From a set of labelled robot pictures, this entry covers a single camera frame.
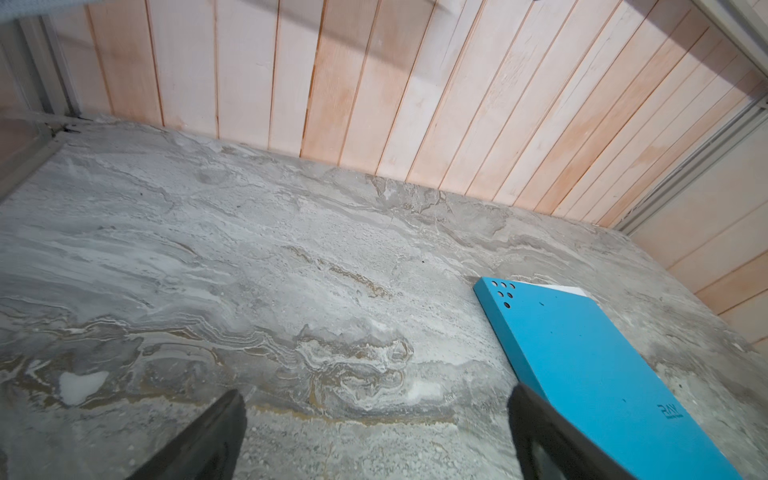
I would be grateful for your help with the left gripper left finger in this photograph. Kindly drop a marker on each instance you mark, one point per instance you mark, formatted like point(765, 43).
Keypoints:
point(208, 448)

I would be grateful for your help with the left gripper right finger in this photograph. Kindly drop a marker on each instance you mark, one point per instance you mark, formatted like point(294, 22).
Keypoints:
point(548, 446)

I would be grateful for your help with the blue folder black inside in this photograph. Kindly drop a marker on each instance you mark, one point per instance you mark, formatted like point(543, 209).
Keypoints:
point(569, 352)

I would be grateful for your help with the printed paper sheet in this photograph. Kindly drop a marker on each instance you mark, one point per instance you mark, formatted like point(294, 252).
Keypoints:
point(566, 289)

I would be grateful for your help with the aluminium frame bar left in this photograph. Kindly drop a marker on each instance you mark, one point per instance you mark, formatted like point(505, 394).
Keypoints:
point(37, 99)

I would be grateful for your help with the aluminium frame bar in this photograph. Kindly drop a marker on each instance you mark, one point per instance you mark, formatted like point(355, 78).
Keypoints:
point(37, 99)
point(713, 96)

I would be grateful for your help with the aluminium frame bar right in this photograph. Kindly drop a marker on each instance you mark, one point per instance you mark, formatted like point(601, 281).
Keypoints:
point(713, 96)

